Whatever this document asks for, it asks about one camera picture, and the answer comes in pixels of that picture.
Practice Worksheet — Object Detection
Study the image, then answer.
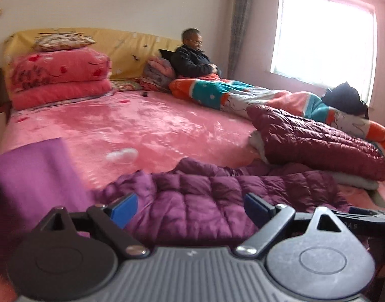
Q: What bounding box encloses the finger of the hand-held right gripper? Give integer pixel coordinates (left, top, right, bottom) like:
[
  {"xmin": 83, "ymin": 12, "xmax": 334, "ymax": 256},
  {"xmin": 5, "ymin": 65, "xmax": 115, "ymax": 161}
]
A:
[{"xmin": 336, "ymin": 206, "xmax": 385, "ymax": 227}]

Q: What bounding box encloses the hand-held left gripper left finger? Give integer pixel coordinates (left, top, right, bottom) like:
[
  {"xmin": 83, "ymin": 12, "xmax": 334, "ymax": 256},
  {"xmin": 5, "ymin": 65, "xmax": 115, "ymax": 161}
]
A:
[{"xmin": 32, "ymin": 193, "xmax": 150, "ymax": 258}]

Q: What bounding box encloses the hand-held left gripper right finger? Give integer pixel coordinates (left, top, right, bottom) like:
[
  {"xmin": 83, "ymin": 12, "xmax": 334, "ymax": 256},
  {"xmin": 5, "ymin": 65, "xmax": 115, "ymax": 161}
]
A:
[{"xmin": 235, "ymin": 193, "xmax": 352, "ymax": 257}]

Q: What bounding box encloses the purple down jacket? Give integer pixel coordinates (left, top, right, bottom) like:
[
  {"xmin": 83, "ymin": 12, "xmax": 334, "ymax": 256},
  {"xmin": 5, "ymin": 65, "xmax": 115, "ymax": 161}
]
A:
[{"xmin": 0, "ymin": 137, "xmax": 354, "ymax": 258}]

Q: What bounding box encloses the white down tuft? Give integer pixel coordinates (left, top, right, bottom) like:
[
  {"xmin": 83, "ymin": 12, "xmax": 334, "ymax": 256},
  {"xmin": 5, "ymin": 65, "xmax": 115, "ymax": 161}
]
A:
[{"xmin": 106, "ymin": 148, "xmax": 139, "ymax": 164}]

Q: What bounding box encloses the maroon down jacket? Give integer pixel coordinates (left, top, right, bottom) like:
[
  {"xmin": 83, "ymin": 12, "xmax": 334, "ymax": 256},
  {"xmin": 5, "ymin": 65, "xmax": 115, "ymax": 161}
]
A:
[{"xmin": 247, "ymin": 104, "xmax": 385, "ymax": 182}]

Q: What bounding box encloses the pink bed sheet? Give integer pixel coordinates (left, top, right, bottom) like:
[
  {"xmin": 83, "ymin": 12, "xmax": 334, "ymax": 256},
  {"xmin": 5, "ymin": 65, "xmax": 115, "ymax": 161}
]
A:
[{"xmin": 0, "ymin": 88, "xmax": 385, "ymax": 214}]

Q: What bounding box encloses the black clothing pile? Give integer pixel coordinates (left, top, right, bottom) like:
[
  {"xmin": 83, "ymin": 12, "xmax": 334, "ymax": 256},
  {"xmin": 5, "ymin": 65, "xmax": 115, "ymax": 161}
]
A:
[{"xmin": 321, "ymin": 82, "xmax": 369, "ymax": 117}]

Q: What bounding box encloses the colourful printed quilt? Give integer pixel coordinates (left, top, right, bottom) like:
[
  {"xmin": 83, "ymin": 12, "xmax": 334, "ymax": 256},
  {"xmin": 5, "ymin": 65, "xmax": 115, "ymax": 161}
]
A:
[{"xmin": 169, "ymin": 74, "xmax": 385, "ymax": 158}]

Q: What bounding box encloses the floral flat pillow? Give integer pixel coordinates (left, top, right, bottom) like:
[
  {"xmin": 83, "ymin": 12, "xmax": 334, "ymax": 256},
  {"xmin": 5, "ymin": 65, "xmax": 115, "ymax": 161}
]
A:
[{"xmin": 111, "ymin": 79, "xmax": 144, "ymax": 92}]

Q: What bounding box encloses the folded pink blanket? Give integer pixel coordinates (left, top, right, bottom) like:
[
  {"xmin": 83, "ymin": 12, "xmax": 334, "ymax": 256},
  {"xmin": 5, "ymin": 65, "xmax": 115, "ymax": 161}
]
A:
[{"xmin": 8, "ymin": 48, "xmax": 116, "ymax": 111}]

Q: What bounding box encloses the yellow padded headboard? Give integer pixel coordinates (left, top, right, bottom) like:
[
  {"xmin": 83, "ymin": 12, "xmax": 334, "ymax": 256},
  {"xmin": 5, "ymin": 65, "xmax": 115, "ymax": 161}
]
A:
[{"xmin": 4, "ymin": 27, "xmax": 183, "ymax": 81}]

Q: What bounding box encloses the window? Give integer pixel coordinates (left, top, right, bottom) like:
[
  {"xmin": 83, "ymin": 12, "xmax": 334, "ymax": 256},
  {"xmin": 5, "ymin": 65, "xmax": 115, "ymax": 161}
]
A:
[{"xmin": 270, "ymin": 0, "xmax": 378, "ymax": 107}]

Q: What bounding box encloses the grey striped curtain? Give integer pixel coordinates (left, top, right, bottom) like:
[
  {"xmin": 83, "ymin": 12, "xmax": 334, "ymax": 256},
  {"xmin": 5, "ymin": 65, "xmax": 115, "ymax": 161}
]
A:
[{"xmin": 227, "ymin": 0, "xmax": 253, "ymax": 79}]

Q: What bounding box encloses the patterned small pillow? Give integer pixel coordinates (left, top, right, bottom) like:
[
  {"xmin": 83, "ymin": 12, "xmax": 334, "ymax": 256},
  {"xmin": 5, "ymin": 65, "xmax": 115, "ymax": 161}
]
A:
[{"xmin": 33, "ymin": 33, "xmax": 96, "ymax": 52}]

